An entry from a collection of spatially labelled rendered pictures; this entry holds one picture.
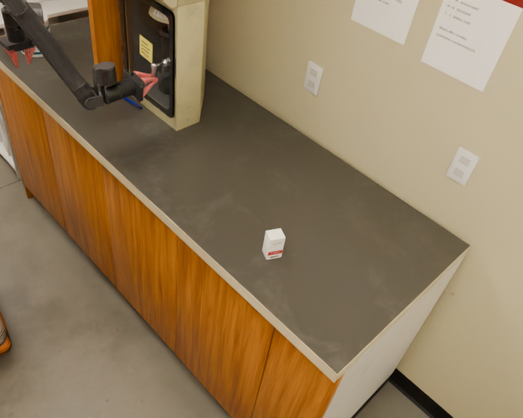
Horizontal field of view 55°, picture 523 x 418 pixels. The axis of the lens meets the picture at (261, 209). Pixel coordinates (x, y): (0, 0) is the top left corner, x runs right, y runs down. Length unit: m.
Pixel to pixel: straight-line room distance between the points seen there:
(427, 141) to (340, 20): 0.49
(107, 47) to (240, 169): 0.71
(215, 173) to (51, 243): 1.32
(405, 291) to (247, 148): 0.77
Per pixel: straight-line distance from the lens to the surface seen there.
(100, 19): 2.03
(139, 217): 1.84
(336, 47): 1.83
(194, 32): 1.78
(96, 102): 1.71
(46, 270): 2.73
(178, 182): 1.71
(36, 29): 1.61
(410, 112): 1.72
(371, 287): 1.51
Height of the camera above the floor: 2.06
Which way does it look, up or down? 43 degrees down
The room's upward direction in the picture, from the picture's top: 10 degrees clockwise
